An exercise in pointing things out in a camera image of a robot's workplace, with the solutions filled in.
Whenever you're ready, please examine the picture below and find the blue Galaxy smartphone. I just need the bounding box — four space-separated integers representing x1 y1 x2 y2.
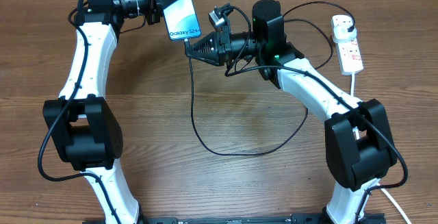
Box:
163 0 201 40

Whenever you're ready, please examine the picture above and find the black USB charging cable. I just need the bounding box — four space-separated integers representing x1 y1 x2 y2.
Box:
183 1 357 157

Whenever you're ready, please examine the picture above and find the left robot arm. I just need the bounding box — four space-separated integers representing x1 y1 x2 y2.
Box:
42 0 180 223

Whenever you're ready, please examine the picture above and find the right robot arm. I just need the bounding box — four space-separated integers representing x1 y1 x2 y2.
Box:
185 0 402 223

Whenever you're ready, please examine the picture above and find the white charger plug adapter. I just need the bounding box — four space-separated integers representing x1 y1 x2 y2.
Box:
332 21 357 43

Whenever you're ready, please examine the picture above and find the white power strip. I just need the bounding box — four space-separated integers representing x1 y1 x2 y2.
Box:
331 14 363 75

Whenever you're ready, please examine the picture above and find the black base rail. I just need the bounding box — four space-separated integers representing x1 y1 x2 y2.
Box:
81 212 387 224

